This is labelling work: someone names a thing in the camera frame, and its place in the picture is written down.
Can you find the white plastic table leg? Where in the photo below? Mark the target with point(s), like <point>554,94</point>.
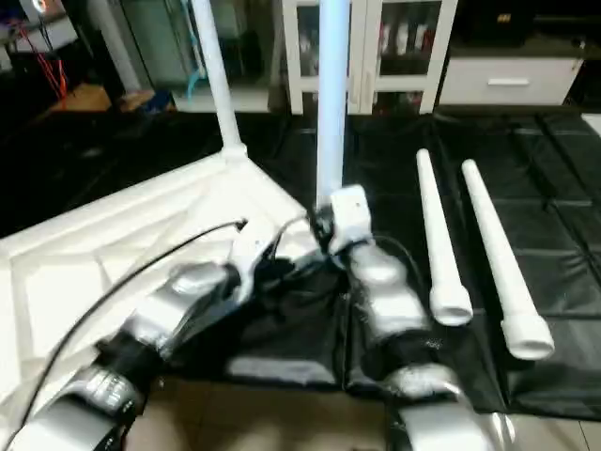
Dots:
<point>218,75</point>
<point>437,225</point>
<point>502,254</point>
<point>331,103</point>

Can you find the white plastic table top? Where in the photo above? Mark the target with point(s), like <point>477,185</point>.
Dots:
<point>113,235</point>

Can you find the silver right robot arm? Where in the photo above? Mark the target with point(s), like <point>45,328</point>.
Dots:
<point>404,329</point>

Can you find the black work mat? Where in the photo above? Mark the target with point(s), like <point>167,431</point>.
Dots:
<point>394,348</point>

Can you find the white glass-door cabinet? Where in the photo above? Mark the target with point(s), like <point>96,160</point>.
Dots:
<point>394,47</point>

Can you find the white drawer unit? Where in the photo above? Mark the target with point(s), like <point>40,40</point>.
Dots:
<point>507,80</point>

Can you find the brown wooden desk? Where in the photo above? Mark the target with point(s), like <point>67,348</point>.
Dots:
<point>80,99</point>

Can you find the black speaker box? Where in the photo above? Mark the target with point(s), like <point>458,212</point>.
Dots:
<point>507,19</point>

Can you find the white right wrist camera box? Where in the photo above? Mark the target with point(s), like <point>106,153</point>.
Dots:
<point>349,211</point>

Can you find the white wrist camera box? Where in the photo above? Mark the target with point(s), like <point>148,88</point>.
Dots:
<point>252,254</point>
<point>349,211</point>

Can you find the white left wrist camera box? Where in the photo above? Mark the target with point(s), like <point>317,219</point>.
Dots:
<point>252,254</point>

